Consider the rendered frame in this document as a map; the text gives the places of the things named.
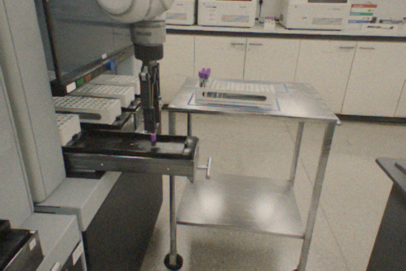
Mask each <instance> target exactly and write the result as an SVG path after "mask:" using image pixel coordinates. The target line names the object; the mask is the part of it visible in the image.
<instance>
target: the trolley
mask: <svg viewBox="0 0 406 271"><path fill-rule="evenodd" d="M209 81H213V82H223V83H242V84H271V85H273V87H274V89H275V100H274V106H273V109H263V108H259V107H244V106H234V105H218V104H209V103H208V104H202V103H195V87H196V85H197V83H198V82H199V77H190V76H188V77H187V79H186V80H185V82H184V83H183V85H182V86H181V88H180V89H179V90H178V92H177V94H176V96H175V97H174V98H173V100H172V102H171V103H170V104H169V106H168V107H167V111H168V112H169V135H176V112H185V113H187V136H192V122H193V113H194V114H210V115H219V116H235V117H251V118H261V119H278V120H286V121H298V128H297V132H296V139H295V143H294V145H295V147H294V154H293V158H292V166H291V173H290V177H289V180H286V179H278V178H265V177H258V176H245V175H232V174H225V173H211V178H210V179H209V180H206V172H205V171H196V174H195V180H194V183H193V177H187V182H186V185H185V189H184V191H183V195H182V197H181V201H180V205H179V208H178V211H177V214H176V176H171V175H169V186H170V201H169V222H170V253H168V254H167V255H166V256H165V258H164V264H165V266H166V267H167V268H168V269H170V270H179V269H181V268H182V266H183V257H182V256H181V255H179V254H178V249H176V224H178V225H190V226H196V227H207V228H218V229H224V230H235V231H241V232H249V233H252V234H263V235H274V236H281V237H292V238H298V239H303V244H302V248H301V254H300V255H301V256H300V260H299V264H298V265H297V268H296V269H294V270H292V271H305V270H306V263H307V260H308V255H309V248H310V242H311V237H312V234H313V229H314V225H315V220H316V216H317V211H318V209H317V208H318V203H319V199H320V194H321V190H322V185H323V182H324V176H325V170H326V167H327V162H328V158H329V153H330V150H331V145H332V139H333V136H334V130H335V127H336V126H341V125H342V123H341V121H340V120H339V119H338V118H337V116H336V115H335V113H334V112H333V111H332V109H330V108H329V106H328V105H327V104H326V103H325V102H324V100H323V99H322V97H321V96H320V95H319V94H318V93H317V92H316V90H315V89H314V87H313V86H312V85H311V84H310V83H292V82H281V81H273V82H270V81H251V80H240V79H220V78H209ZM305 122H319V123H326V125H325V131H324V137H323V140H322V148H321V152H320V158H319V162H318V168H317V173H316V177H315V183H314V186H313V192H312V195H311V201H310V207H309V210H308V219H307V223H306V229H305V230H304V226H303V222H302V219H301V215H300V214H299V209H298V205H297V202H296V197H295V194H294V189H293V187H294V181H295V177H296V170H297V166H298V159H299V152H300V150H299V149H300V145H301V139H302V134H303V128H304V123H305Z"/></svg>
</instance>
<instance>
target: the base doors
mask: <svg viewBox="0 0 406 271"><path fill-rule="evenodd" d="M246 40H247V44H246ZM230 43H239V44H241V43H242V44H244V45H238V44H230ZM250 43H251V44H262V46H257V45H249V44H250ZM163 44H169V45H173V47H169V46H164V58H163V59H161V60H157V62H159V63H160V69H159V74H160V97H162V99H161V102H163V103H164V104H170V103H171V102H172V100H173V98H174V97H175V96H176V94H177V92H178V90H179V89H180V88H181V86H182V85H183V83H184V82H185V80H186V79H187V77H188V76H190V77H198V76H199V71H201V70H202V68H206V69H207V68H210V69H211V73H210V78H220V79H240V80H243V76H244V80H251V81H270V82H273V81H281V82H292V83H293V82H295V83H310V84H311V85H312V86H313V87H314V89H315V90H316V92H317V93H318V94H319V95H320V96H321V97H322V99H323V100H324V102H325V103H326V104H327V105H328V106H329V108H330V109H332V111H333V112H334V113H335V114H352V115H364V116H387V117H406V43H385V42H373V43H370V42H356V41H314V40H299V39H255V38H237V37H212V36H183V35H168V34H166V42H165V43H163ZM194 44H195V62H194ZM340 46H341V47H355V48H340ZM360 47H362V48H375V49H374V50H370V49H361V48H360ZM215 48H226V50H215ZM242 49H243V51H242ZM248 49H250V51H248ZM321 51H323V52H325V51H334V53H324V54H323V53H321ZM245 55H246V59H245ZM244 62H245V66H244Z"/></svg>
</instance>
